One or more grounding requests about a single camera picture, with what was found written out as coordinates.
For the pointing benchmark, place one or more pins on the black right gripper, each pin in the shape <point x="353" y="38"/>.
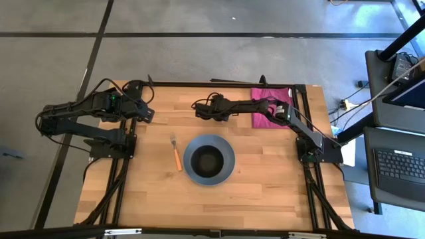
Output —
<point x="220" y="108"/>

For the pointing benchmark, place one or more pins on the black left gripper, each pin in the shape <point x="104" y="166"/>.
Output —
<point x="141" y="111"/>

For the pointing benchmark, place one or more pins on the black bowl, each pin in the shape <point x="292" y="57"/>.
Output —
<point x="207" y="161"/>

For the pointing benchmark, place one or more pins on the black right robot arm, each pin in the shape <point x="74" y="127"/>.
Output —
<point x="299" y="123"/>

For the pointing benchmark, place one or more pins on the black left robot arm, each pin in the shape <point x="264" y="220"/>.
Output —
<point x="83" y="131"/>

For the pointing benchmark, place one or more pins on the dark blue round bowl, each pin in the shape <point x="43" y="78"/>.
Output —
<point x="229" y="159"/>

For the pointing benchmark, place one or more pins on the magenta cloth napkin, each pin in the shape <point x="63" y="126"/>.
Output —
<point x="259" y="121"/>

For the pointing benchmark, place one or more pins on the black floor object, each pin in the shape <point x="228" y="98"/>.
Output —
<point x="11" y="153"/>

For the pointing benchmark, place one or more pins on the yellow power strip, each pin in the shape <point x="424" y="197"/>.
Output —
<point x="345" y="104"/>

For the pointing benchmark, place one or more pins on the white paper sheet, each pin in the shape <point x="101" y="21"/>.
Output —
<point x="348" y="152"/>

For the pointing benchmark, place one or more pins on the black plug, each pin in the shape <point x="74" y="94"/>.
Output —
<point x="363" y="83"/>

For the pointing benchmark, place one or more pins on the grey side table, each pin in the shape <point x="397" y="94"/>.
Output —
<point x="378" y="109"/>

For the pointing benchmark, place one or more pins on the grey laptop tray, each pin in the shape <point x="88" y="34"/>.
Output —
<point x="370" y="186"/>

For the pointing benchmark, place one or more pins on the black power adapter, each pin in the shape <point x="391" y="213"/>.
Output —
<point x="400" y="68"/>

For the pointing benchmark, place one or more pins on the black laptop keyboard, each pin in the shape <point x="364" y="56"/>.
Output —
<point x="400" y="166"/>

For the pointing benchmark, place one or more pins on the dark blue laptop screen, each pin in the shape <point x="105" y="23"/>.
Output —
<point x="410" y="96"/>

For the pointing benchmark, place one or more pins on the black stand pole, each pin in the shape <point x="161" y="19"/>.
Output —
<point x="403" y="38"/>

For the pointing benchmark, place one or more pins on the black aluminium table frame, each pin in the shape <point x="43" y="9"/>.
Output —
<point x="199" y="84"/>

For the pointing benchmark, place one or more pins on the silver metal bracket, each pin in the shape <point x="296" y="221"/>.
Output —
<point x="123" y="231"/>
<point x="307" y="235"/>

